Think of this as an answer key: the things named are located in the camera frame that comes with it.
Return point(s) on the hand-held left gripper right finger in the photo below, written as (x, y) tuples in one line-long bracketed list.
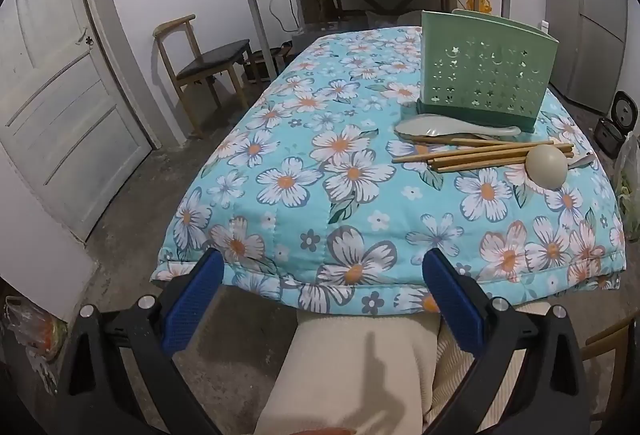
[(455, 300)]

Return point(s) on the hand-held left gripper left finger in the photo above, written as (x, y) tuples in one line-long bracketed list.
[(192, 300)]

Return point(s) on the pile of bamboo chopsticks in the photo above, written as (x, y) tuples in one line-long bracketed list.
[(475, 160)]

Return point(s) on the cream round ladle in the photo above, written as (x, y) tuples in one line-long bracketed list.
[(546, 167)]

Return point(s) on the pale green round spoon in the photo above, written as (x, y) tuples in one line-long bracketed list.
[(425, 126)]

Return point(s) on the green perforated utensil holder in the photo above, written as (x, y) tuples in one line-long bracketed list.
[(480, 65)]

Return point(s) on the person's cream trousers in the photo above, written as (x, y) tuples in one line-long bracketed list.
[(350, 365)]

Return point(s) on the light wooden chair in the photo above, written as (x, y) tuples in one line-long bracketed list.
[(607, 337)]

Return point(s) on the blue floral blanket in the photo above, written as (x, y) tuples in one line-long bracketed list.
[(310, 195)]

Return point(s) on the clear bag orange contents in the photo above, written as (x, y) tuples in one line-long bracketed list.
[(35, 330)]

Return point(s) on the clear bag of greens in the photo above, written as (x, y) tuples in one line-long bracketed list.
[(629, 195)]

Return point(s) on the white panelled door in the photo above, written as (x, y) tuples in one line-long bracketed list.
[(60, 105)]

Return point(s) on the wooden chair black seat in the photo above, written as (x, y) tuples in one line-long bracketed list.
[(212, 60)]

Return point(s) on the white woven sack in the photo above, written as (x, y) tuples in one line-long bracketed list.
[(392, 19)]

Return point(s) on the yellow plastic bag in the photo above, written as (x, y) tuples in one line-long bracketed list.
[(480, 3)]

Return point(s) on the silver refrigerator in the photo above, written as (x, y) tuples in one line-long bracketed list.
[(590, 15)]

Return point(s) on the brown cardboard box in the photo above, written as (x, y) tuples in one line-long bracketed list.
[(315, 7)]

